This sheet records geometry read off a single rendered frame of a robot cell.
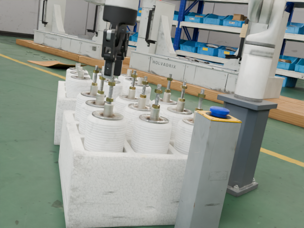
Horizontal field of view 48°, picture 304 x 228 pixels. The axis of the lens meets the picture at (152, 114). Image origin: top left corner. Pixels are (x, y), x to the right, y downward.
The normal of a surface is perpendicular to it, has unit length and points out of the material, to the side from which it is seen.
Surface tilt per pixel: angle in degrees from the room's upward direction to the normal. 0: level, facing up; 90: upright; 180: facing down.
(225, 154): 90
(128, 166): 90
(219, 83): 90
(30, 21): 90
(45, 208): 0
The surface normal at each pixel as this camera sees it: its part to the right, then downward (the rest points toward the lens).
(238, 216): 0.15, -0.96
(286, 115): -0.69, 0.06
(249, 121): 0.01, 0.23
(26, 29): 0.71, 0.26
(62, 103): 0.26, 0.26
